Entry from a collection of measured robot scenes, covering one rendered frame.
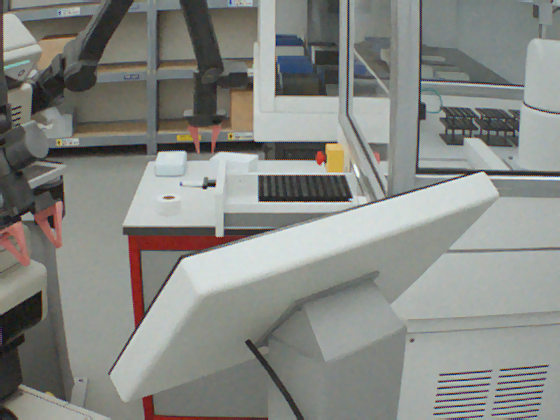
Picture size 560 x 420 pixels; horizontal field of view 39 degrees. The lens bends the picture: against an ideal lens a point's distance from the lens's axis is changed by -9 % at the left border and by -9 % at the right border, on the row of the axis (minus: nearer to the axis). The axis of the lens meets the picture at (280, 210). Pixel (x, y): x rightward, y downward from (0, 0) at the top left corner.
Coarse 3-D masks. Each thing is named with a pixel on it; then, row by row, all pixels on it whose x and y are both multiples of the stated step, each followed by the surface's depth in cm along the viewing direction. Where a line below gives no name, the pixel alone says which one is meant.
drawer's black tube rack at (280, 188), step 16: (272, 176) 216; (288, 176) 216; (304, 176) 216; (320, 176) 217; (336, 176) 217; (272, 192) 204; (288, 192) 204; (304, 192) 204; (320, 192) 204; (336, 192) 204
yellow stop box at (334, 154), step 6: (330, 144) 243; (336, 144) 243; (330, 150) 237; (336, 150) 237; (342, 150) 237; (324, 156) 240; (330, 156) 238; (336, 156) 238; (342, 156) 238; (324, 162) 241; (330, 162) 238; (336, 162) 238; (342, 162) 239; (330, 168) 239; (336, 168) 239; (342, 168) 239
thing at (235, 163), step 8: (224, 152) 271; (216, 160) 264; (232, 160) 263; (240, 160) 262; (248, 160) 263; (256, 160) 267; (216, 168) 265; (232, 168) 263; (240, 168) 262; (248, 168) 262; (256, 168) 269
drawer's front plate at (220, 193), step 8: (224, 160) 219; (224, 168) 213; (224, 176) 207; (216, 184) 200; (224, 184) 207; (216, 192) 195; (224, 192) 207; (216, 200) 195; (224, 200) 207; (216, 208) 195; (216, 216) 196; (216, 224) 197; (216, 232) 197
